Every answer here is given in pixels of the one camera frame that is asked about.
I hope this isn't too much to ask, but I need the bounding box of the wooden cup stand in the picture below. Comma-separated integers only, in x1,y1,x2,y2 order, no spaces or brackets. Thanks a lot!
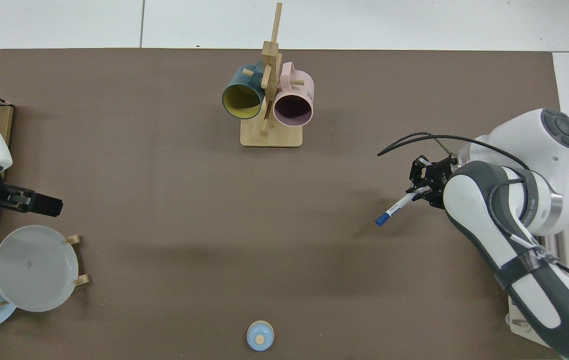
240,2,304,148

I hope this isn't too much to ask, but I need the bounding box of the grey plate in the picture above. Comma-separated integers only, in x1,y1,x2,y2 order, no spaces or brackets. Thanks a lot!
0,225,80,313

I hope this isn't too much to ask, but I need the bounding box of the teal cup with yellow inside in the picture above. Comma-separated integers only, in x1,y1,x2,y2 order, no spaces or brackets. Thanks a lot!
221,58,269,121

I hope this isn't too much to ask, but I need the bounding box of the pink cup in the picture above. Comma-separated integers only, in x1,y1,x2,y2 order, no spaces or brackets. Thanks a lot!
272,61,315,128

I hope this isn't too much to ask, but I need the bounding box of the wooden plate rack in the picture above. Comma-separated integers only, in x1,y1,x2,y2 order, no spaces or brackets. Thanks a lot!
0,234,90,308

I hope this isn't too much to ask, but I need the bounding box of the brown table cloth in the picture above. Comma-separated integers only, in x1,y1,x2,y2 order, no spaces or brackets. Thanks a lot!
0,48,568,360

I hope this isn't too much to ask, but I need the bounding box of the white marker with blue cap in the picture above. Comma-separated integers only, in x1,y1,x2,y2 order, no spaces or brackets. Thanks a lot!
375,187,423,227

